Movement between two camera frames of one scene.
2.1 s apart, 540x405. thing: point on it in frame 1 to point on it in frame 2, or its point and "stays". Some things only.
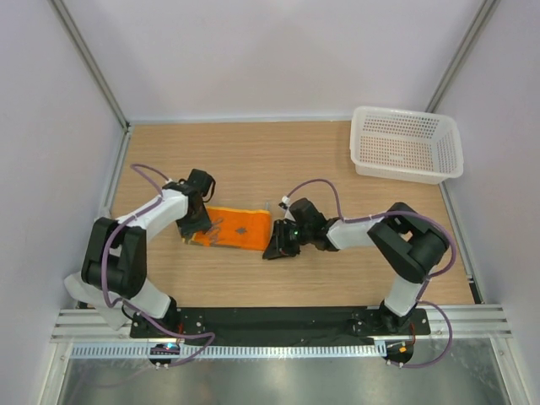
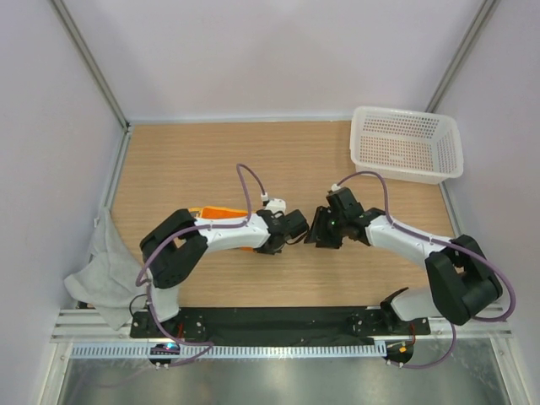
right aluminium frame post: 473,33 stays
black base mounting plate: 272,326 stays
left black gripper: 203,224 to 267,251
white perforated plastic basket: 405,146 stays
